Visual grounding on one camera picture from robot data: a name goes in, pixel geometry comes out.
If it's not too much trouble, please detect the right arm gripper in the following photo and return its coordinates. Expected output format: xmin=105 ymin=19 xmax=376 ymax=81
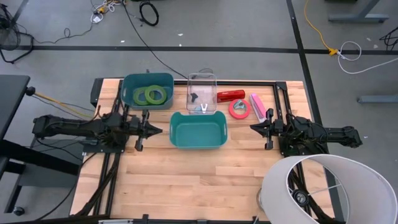
xmin=249 ymin=108 xmax=282 ymax=151

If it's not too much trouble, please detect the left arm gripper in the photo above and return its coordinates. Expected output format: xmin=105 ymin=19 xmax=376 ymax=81
xmin=134 ymin=108 xmax=164 ymax=152

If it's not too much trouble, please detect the pink stapler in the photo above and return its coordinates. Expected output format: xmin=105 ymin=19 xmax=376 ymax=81
xmin=249 ymin=93 xmax=268 ymax=123

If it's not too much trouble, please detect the pink tape roll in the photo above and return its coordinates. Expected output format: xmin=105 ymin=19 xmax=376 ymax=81
xmin=228 ymin=98 xmax=251 ymax=120

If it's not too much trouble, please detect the green tape roll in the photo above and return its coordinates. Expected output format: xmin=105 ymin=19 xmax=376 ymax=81
xmin=132 ymin=86 xmax=150 ymax=106
xmin=144 ymin=84 xmax=168 ymax=106

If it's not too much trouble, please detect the red stapler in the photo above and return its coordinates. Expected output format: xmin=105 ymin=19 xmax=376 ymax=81
xmin=216 ymin=89 xmax=246 ymax=103

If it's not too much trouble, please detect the teal plastic bin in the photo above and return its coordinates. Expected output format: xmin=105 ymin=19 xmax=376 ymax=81
xmin=169 ymin=111 xmax=228 ymax=150

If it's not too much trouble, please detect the blue-grey plastic bin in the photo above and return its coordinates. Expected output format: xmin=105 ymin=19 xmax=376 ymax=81
xmin=120 ymin=72 xmax=175 ymax=111

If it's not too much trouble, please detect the clear plastic container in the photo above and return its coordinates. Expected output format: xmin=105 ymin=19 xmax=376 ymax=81
xmin=185 ymin=72 xmax=218 ymax=115

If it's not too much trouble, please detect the silver table lamp white shade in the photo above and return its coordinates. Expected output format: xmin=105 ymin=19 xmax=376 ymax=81
xmin=256 ymin=154 xmax=398 ymax=224

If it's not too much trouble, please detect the black side desk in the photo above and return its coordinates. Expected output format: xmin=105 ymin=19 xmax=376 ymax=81
xmin=0 ymin=74 xmax=82 ymax=217

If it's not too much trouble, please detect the black floor fan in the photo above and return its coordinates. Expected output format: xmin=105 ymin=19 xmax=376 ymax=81
xmin=0 ymin=2 xmax=34 ymax=65

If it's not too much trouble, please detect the black aluminium rig frame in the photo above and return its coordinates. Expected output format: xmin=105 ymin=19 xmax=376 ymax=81
xmin=70 ymin=76 xmax=346 ymax=224

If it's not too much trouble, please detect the long black floor cable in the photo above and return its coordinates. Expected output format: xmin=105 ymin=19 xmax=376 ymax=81
xmin=121 ymin=0 xmax=188 ymax=79

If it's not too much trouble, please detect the white floor cable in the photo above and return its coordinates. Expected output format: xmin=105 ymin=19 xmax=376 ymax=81
xmin=337 ymin=40 xmax=398 ymax=75

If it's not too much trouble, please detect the yellow floor cable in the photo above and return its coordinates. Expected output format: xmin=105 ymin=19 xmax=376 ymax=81
xmin=303 ymin=0 xmax=339 ymax=57

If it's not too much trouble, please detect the coiled black cable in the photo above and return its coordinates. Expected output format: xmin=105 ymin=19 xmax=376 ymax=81
xmin=139 ymin=1 xmax=160 ymax=27

